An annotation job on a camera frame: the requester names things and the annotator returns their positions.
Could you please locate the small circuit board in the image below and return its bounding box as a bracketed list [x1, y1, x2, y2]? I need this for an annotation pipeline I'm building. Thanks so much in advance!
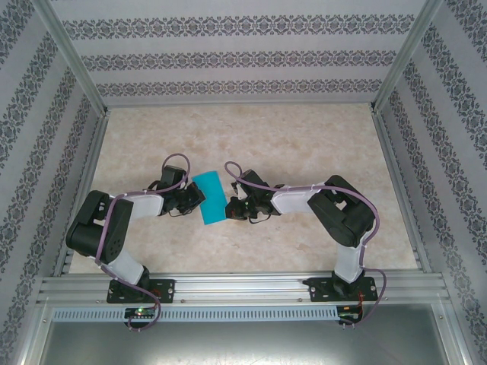
[125, 307, 157, 319]
[338, 306, 364, 320]

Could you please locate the grey metal panel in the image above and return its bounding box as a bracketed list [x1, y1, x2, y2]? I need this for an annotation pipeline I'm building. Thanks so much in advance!
[37, 321, 457, 365]

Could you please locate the long aluminium mounting rail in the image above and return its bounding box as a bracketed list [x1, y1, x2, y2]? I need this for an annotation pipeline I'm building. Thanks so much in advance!
[36, 275, 454, 305]

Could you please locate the aluminium side rail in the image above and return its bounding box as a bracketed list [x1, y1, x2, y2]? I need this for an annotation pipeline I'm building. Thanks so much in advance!
[371, 109, 434, 275]
[52, 109, 111, 277]

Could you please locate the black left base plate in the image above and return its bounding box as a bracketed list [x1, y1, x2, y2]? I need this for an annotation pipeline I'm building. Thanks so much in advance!
[106, 279, 177, 305]

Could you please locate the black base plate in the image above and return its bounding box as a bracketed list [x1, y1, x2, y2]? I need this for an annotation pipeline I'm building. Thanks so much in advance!
[106, 279, 177, 305]
[306, 276, 377, 303]

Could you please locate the slotted grey cable duct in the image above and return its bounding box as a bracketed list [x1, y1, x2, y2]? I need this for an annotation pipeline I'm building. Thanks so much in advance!
[51, 306, 339, 322]

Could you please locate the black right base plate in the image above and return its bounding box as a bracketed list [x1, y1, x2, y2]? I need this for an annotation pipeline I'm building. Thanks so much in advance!
[306, 276, 377, 303]

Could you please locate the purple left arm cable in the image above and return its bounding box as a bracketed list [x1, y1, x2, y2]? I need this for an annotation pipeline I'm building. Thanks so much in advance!
[94, 153, 192, 334]

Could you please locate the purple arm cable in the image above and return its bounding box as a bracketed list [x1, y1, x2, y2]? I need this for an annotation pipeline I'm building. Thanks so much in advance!
[224, 161, 390, 330]
[94, 153, 192, 334]

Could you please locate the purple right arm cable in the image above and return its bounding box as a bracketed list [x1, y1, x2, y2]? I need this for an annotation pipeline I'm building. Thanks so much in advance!
[224, 161, 390, 330]

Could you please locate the aluminium frame post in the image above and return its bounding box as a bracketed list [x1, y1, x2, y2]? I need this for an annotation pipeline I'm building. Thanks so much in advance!
[369, 0, 447, 115]
[36, 0, 111, 117]

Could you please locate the aluminium frame bar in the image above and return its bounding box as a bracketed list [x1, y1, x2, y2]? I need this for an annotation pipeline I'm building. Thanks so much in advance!
[14, 298, 53, 365]
[437, 298, 479, 365]

